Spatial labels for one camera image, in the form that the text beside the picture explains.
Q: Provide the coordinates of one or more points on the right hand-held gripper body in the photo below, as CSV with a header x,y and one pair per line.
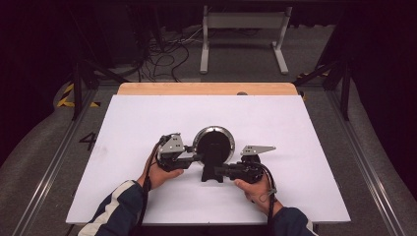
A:
x,y
249,170

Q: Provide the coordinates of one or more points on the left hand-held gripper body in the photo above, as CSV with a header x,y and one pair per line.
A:
x,y
171,146

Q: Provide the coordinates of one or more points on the oval silver photo frame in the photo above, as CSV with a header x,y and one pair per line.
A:
x,y
213,146

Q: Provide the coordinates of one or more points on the person's right hand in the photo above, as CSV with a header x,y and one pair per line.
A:
x,y
259,193

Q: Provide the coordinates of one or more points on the person's left hand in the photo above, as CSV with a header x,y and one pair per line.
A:
x,y
157,177

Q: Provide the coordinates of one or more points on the white table board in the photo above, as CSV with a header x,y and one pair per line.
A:
x,y
137,124

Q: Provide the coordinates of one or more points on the wooden table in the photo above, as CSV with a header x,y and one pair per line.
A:
x,y
183,88

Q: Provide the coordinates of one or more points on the dark round table grommet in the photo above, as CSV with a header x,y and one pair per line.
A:
x,y
242,93

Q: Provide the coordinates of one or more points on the black metal stand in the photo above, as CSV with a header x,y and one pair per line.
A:
x,y
344,95
77,91

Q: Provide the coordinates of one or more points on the aluminium floor rail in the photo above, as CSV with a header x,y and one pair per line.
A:
x,y
59,154
364,154

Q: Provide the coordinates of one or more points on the white metal desk frame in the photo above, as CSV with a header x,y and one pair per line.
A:
x,y
242,20

